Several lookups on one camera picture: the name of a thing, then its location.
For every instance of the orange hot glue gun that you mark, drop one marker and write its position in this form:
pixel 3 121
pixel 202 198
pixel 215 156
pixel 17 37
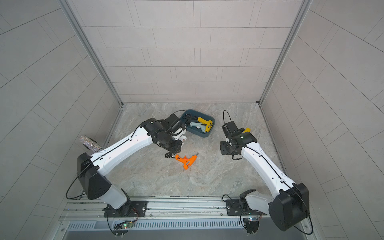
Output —
pixel 187 162

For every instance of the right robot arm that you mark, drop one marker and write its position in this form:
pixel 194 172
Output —
pixel 288 204

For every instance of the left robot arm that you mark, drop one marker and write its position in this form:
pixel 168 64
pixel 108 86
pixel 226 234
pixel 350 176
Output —
pixel 168 134

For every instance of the teal plastic storage box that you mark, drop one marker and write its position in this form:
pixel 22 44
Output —
pixel 192 116

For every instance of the yellow hot glue gun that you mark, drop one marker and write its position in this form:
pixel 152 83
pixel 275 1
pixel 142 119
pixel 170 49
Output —
pixel 209 124

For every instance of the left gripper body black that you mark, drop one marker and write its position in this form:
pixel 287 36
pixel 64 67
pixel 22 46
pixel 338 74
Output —
pixel 171 144

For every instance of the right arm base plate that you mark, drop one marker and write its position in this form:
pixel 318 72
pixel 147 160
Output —
pixel 234 208

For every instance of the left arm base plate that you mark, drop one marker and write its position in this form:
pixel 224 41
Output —
pixel 131 209

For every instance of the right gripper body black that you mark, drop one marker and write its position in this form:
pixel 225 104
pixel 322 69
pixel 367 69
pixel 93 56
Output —
pixel 226 148

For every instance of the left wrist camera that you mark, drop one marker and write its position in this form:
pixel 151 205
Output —
pixel 173 123

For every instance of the aluminium mounting rail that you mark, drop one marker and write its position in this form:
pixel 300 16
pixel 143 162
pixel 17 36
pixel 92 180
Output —
pixel 158 208

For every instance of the left circuit board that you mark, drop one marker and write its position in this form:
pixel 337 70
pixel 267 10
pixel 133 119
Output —
pixel 122 228

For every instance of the mint green hot glue gun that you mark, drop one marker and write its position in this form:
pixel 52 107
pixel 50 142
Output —
pixel 198 125

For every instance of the white hot glue gun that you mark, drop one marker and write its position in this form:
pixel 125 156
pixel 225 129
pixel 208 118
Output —
pixel 180 137

